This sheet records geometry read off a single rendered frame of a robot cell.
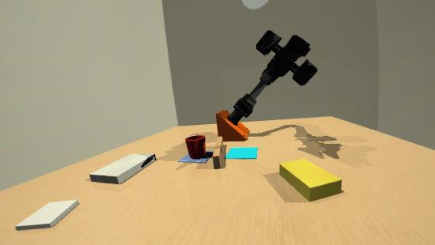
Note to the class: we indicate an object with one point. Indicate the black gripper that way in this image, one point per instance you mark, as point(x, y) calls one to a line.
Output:
point(285, 58)

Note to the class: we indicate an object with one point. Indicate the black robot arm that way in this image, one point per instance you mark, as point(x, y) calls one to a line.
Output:
point(244, 106)

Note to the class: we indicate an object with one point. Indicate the red cup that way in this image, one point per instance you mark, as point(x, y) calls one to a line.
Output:
point(196, 146)

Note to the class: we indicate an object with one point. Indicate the yellow rectangular block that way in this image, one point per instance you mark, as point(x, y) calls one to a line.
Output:
point(309, 180)

